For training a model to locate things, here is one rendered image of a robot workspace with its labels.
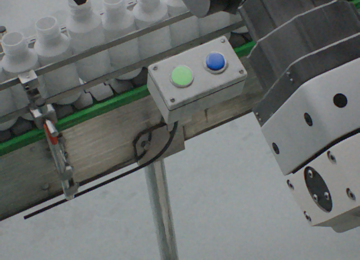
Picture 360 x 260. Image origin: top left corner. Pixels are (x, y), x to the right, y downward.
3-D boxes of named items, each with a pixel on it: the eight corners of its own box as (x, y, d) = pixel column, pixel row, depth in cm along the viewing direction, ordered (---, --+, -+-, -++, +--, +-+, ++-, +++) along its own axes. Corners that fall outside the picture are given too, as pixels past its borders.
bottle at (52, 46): (88, 97, 134) (70, 25, 122) (57, 112, 132) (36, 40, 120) (73, 78, 137) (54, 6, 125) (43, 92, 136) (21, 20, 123)
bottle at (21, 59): (50, 121, 130) (28, 49, 118) (16, 124, 131) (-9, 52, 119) (54, 96, 135) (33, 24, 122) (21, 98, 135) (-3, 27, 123)
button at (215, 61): (218, 53, 122) (219, 48, 121) (227, 68, 121) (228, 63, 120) (202, 59, 122) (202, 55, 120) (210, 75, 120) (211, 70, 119)
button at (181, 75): (185, 66, 121) (185, 62, 119) (193, 81, 120) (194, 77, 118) (168, 73, 120) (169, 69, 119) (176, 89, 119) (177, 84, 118)
